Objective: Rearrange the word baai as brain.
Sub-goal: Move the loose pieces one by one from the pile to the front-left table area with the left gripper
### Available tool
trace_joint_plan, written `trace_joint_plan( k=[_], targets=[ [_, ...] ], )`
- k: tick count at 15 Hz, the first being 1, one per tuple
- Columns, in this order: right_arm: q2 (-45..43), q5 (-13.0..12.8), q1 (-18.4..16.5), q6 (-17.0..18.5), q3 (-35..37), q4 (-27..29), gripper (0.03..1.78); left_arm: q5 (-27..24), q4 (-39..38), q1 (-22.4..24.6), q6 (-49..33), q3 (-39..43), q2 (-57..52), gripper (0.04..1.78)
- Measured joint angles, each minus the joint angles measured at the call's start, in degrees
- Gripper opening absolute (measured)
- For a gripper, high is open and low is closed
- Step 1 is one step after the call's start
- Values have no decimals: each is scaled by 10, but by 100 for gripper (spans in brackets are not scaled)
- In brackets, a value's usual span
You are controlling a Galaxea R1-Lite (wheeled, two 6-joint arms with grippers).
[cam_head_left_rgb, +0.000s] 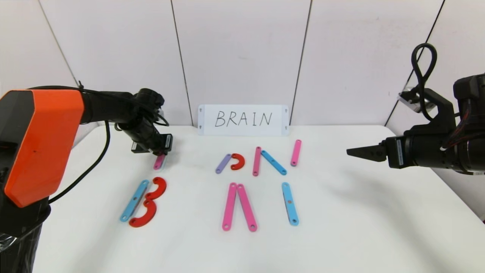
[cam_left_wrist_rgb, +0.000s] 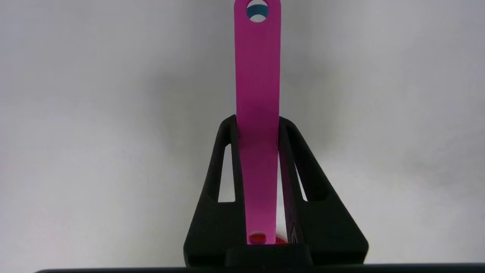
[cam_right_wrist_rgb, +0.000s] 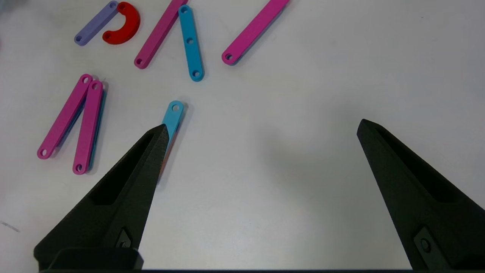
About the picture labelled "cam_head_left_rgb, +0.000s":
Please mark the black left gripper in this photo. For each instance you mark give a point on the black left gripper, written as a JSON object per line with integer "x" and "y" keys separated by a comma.
{"x": 163, "y": 145}

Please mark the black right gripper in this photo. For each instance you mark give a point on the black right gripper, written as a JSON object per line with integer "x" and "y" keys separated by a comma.
{"x": 396, "y": 152}

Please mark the pink bar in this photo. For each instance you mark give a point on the pink bar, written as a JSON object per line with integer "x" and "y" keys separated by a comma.
{"x": 159, "y": 163}
{"x": 296, "y": 153}
{"x": 229, "y": 206}
{"x": 257, "y": 161}
{"x": 246, "y": 206}

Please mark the small red curved piece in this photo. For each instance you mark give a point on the small red curved piece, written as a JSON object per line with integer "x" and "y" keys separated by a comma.
{"x": 241, "y": 162}

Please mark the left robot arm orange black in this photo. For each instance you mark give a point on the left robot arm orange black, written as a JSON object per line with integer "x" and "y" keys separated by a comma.
{"x": 41, "y": 144}

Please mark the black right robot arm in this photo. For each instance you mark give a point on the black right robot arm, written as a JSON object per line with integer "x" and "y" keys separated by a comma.
{"x": 471, "y": 155}

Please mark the white BRAIN word card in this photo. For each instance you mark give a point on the white BRAIN word card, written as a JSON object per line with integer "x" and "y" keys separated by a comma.
{"x": 242, "y": 130}

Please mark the large red curved piece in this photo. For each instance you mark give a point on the large red curved piece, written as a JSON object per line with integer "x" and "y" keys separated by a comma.
{"x": 150, "y": 214}
{"x": 162, "y": 188}

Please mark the light blue flat bar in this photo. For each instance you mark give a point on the light blue flat bar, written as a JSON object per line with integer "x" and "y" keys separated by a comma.
{"x": 290, "y": 204}
{"x": 273, "y": 162}
{"x": 134, "y": 201}

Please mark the short purple flat bar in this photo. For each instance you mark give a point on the short purple flat bar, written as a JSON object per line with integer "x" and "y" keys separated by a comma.
{"x": 223, "y": 163}

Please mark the clear plastic wrap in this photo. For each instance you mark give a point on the clear plastic wrap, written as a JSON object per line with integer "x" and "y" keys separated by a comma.
{"x": 19, "y": 250}

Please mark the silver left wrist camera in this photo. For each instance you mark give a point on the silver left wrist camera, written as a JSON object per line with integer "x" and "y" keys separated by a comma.
{"x": 161, "y": 113}

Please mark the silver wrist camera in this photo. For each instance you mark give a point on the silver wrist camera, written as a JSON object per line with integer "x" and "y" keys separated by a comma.
{"x": 407, "y": 96}
{"x": 161, "y": 113}

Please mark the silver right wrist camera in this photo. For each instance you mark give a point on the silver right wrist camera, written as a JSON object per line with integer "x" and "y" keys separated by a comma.
{"x": 407, "y": 96}

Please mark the black right camera bracket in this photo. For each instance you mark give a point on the black right camera bracket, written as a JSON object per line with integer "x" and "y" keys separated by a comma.
{"x": 441, "y": 110}

